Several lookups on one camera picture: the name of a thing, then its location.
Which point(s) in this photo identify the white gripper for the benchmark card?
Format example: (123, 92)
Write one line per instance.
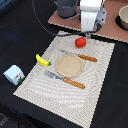
(88, 20)

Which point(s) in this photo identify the red toy tomato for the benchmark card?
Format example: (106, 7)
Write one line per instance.
(80, 42)

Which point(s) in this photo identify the yellow toy banana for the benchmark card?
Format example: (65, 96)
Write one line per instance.
(42, 61)

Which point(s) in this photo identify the light blue milk carton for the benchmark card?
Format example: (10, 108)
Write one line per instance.
(14, 74)

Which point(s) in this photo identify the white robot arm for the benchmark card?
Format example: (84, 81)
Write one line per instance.
(92, 11)

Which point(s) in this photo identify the grey toy pot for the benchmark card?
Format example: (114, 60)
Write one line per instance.
(66, 8)

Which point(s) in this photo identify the pink toy stove top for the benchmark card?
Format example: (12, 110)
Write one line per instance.
(109, 30)

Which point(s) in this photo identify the round wooden plate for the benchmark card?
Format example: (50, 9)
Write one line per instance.
(69, 66)

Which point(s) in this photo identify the beige woven placemat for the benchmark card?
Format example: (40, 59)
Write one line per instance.
(69, 102)

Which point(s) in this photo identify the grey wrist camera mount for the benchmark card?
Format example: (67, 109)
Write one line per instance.
(101, 17)

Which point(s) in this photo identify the toy knife wooden handle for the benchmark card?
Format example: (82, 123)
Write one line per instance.
(81, 56)

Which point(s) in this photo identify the toy fork wooden handle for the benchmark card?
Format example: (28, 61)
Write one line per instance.
(74, 83)

